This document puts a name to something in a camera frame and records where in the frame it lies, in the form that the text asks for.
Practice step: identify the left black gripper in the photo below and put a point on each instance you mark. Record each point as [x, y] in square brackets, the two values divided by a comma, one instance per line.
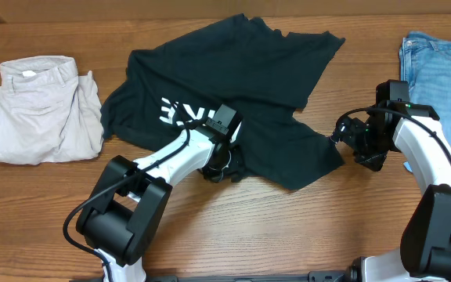
[211, 171]

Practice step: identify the blue denim jeans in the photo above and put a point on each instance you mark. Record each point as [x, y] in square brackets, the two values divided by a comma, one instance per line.
[425, 63]

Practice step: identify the beige folded trousers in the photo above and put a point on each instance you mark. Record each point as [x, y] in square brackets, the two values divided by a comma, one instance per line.
[48, 112]

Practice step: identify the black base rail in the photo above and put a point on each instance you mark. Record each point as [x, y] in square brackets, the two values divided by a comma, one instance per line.
[249, 277]

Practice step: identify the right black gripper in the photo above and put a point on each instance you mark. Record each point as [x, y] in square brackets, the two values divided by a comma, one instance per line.
[347, 133]

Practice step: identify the black Nike t-shirt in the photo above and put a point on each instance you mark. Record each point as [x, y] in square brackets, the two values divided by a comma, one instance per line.
[264, 75]

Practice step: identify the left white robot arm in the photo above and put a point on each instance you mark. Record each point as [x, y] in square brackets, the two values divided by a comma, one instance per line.
[121, 216]

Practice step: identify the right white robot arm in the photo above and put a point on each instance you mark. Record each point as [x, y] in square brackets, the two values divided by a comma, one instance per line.
[415, 131]

